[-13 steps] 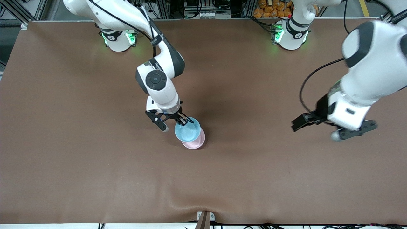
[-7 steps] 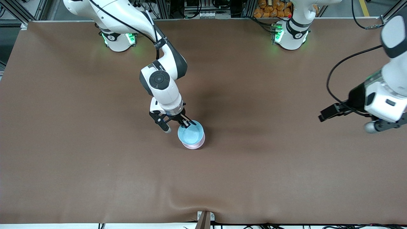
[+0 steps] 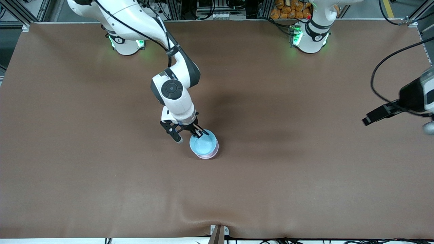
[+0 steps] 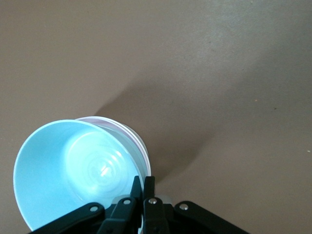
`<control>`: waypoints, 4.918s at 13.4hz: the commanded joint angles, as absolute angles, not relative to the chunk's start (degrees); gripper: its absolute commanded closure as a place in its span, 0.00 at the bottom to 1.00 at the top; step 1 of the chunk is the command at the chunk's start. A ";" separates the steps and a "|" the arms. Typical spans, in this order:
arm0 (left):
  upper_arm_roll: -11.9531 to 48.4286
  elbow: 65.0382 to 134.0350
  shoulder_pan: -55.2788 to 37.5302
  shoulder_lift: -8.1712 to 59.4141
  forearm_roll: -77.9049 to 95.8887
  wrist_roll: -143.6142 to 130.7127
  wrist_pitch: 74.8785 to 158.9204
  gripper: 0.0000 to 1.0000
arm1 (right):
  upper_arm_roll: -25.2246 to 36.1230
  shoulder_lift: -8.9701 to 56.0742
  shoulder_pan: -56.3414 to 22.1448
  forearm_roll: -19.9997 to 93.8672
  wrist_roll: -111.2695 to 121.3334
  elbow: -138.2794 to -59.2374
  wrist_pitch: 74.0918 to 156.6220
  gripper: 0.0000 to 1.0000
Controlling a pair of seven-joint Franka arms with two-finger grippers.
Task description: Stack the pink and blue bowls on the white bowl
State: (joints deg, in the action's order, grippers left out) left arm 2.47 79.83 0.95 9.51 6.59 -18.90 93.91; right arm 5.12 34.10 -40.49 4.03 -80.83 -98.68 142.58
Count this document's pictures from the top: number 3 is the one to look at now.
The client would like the brown table mat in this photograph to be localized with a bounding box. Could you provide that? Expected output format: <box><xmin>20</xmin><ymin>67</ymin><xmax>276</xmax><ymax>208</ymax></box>
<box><xmin>0</xmin><ymin>19</ymin><xmax>434</xmax><ymax>239</ymax></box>

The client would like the white power strip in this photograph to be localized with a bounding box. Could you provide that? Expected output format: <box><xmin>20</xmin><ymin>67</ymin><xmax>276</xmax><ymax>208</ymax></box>
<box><xmin>208</xmin><ymin>12</ymin><xmax>235</xmax><ymax>20</ymax></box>

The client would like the light blue bowl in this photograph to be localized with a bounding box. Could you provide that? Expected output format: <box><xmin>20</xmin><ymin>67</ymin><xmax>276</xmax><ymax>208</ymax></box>
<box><xmin>189</xmin><ymin>129</ymin><xmax>218</xmax><ymax>155</ymax></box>

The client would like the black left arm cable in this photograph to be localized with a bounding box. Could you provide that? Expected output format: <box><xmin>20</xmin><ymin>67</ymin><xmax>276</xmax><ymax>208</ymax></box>
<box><xmin>370</xmin><ymin>36</ymin><xmax>434</xmax><ymax>107</ymax></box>

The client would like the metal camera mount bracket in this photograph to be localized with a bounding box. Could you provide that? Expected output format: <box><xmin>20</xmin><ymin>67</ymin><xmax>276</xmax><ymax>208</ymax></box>
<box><xmin>210</xmin><ymin>224</ymin><xmax>229</xmax><ymax>244</ymax></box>

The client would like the aluminium frame profile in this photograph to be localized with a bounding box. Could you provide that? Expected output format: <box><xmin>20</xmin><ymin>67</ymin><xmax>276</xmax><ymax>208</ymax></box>
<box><xmin>406</xmin><ymin>0</ymin><xmax>434</xmax><ymax>23</ymax></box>
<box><xmin>5</xmin><ymin>0</ymin><xmax>31</xmax><ymax>26</ymax></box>
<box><xmin>168</xmin><ymin>0</ymin><xmax>183</xmax><ymax>20</ymax></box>
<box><xmin>258</xmin><ymin>0</ymin><xmax>273</xmax><ymax>19</ymax></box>

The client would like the orange snack packets pile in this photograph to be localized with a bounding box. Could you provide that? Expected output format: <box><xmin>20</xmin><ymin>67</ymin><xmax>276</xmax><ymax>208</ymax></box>
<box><xmin>270</xmin><ymin>0</ymin><xmax>339</xmax><ymax>19</ymax></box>

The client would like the light pink bowl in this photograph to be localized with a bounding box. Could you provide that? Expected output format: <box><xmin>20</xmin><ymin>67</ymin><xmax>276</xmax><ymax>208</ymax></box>
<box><xmin>193</xmin><ymin>146</ymin><xmax>219</xmax><ymax>160</ymax></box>

